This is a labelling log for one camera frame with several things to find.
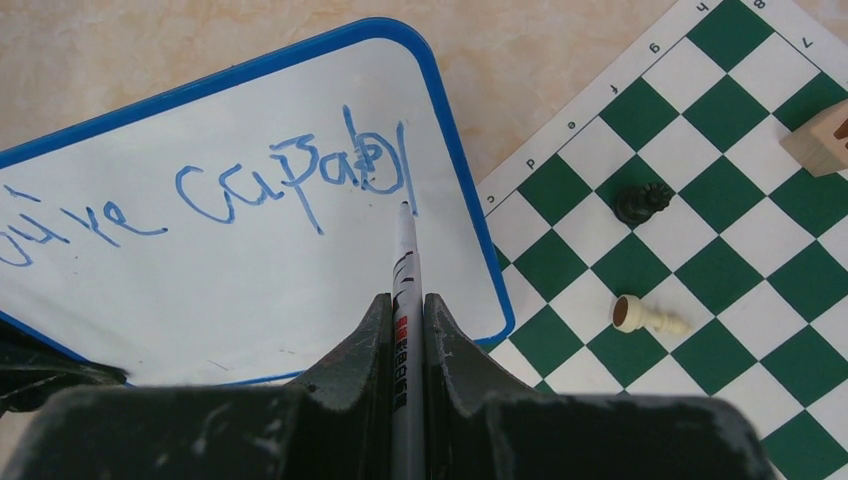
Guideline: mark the white chess pawn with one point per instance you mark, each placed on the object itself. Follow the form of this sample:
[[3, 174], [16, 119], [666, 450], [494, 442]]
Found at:
[[630, 314]]

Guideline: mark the green white chessboard mat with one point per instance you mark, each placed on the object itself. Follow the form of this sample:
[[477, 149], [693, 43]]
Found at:
[[751, 252]]

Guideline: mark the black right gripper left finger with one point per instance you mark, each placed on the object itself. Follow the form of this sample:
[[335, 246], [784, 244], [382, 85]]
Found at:
[[331, 422]]

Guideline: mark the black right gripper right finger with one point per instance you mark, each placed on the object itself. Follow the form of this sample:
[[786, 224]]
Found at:
[[484, 423]]

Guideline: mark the black chess piece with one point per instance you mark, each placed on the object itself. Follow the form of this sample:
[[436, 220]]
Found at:
[[635, 205]]

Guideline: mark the blue marker pen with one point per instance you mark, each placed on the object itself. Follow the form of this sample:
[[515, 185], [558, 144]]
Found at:
[[408, 457]]

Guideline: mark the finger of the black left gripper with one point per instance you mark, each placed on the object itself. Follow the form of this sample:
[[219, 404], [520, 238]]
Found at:
[[32, 371]]

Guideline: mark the small wooden cylinder piece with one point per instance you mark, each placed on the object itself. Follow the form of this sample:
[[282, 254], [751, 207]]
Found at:
[[820, 145]]

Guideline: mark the blue framed whiteboard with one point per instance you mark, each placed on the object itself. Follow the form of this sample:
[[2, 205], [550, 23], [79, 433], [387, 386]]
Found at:
[[235, 229]]

